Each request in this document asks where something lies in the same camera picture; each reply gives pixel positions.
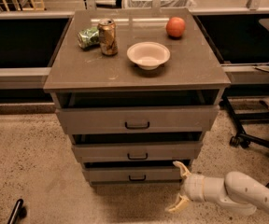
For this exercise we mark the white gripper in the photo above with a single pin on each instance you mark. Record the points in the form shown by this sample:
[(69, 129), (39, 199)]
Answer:
[(192, 185)]

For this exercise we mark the grey bottom drawer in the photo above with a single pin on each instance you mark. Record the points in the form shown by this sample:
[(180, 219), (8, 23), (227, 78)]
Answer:
[(131, 174)]

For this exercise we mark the grey drawer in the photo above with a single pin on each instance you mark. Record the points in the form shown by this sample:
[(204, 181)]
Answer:
[(137, 119), (131, 174), (138, 152)]

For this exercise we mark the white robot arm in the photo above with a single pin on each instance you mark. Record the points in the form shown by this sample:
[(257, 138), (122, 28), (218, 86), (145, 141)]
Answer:
[(236, 192)]

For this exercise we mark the grey middle drawer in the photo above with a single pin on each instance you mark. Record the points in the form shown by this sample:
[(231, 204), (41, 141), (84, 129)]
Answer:
[(138, 152)]

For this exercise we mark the grey top drawer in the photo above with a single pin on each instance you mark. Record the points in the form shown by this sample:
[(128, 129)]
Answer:
[(137, 119)]

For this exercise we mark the grey drawer cabinet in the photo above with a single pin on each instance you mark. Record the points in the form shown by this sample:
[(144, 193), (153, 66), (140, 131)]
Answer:
[(88, 79)]

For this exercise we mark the black office chair base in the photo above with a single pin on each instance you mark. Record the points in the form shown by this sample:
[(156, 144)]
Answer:
[(250, 116)]

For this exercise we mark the white paper bowl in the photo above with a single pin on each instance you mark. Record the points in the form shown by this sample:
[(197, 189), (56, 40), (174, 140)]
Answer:
[(148, 55)]

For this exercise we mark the red apple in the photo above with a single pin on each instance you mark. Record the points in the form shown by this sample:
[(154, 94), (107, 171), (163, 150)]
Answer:
[(175, 27)]

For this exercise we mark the black chair leg left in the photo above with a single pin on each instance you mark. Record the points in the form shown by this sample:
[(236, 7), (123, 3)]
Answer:
[(18, 212)]

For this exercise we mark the green crushed can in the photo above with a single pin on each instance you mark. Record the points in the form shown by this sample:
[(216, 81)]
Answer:
[(88, 37)]

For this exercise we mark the gold soda can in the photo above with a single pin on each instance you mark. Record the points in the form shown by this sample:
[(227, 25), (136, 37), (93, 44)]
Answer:
[(107, 37)]

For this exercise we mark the white wire basket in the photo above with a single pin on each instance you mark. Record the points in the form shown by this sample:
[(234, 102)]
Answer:
[(160, 3)]

